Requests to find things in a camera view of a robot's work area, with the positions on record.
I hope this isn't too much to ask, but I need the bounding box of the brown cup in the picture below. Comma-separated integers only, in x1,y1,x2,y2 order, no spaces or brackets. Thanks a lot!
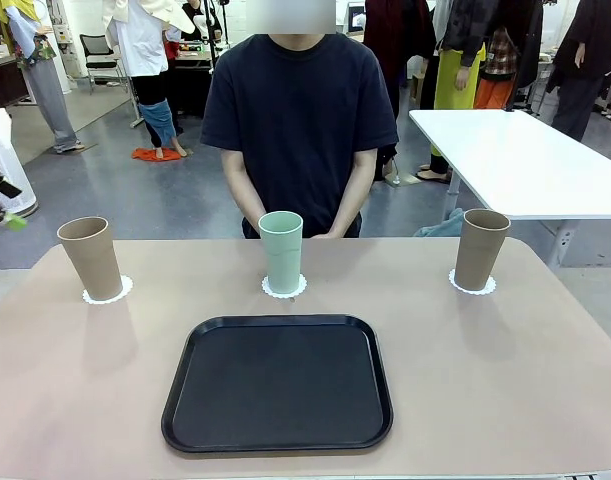
56,216,124,301
453,208,512,292

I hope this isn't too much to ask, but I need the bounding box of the white scalloped paper coaster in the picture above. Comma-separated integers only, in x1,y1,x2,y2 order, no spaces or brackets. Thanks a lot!
448,268,499,297
261,273,309,300
81,274,138,305

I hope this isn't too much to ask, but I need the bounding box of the light green cup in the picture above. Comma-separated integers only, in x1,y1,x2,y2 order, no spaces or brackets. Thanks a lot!
257,210,304,294

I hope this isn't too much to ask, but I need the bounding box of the person's left forearm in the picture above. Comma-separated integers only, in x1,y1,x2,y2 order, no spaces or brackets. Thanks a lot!
334,148,379,221

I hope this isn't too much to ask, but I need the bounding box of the person's right forearm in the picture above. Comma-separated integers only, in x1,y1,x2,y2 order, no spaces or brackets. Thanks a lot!
220,148,259,206

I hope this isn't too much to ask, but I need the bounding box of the person's right hand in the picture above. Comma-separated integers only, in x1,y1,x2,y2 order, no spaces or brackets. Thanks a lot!
237,197,267,234

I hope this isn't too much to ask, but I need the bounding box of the person's left hand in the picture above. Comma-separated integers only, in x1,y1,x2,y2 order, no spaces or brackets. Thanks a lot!
310,212,362,240

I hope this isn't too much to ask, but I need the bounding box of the mannequin with yellow garment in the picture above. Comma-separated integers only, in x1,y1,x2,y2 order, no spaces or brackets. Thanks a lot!
0,0,84,155

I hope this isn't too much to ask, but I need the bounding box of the brown wooden counter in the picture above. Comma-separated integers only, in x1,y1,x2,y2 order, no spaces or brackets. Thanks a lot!
0,47,31,109

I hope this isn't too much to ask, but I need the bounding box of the orange cloth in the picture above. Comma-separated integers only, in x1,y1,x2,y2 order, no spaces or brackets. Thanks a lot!
130,146,183,164

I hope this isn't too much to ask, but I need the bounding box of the black office chair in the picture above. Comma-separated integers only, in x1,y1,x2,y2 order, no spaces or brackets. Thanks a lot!
78,33,129,96

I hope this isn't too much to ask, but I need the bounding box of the mannequin in white coat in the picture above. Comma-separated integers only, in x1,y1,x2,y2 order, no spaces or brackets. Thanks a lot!
102,0,196,161

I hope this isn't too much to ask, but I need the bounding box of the person in navy t-shirt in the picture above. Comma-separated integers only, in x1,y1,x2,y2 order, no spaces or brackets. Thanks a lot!
200,0,400,240

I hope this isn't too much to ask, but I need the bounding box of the black plastic tray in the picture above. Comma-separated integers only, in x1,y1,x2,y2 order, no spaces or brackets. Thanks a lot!
161,314,395,454

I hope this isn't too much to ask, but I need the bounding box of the mannequin in dark red garment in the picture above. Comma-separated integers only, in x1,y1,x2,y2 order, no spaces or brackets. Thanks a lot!
363,0,439,184

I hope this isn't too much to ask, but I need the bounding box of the light blue cloth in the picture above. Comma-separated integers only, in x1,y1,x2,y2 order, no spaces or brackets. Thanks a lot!
413,207,465,239

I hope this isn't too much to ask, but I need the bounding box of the mannequin with yellow apron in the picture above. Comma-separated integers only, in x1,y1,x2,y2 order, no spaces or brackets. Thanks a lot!
432,0,489,184

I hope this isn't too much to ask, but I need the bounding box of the mannequin with orange trousers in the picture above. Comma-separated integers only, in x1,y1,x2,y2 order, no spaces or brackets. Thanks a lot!
473,27,519,111

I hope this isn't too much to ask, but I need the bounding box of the white table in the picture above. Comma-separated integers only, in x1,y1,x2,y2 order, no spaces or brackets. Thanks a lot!
408,109,611,269

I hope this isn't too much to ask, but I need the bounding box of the mannequin in black garment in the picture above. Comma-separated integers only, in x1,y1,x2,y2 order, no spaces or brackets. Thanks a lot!
544,0,611,144

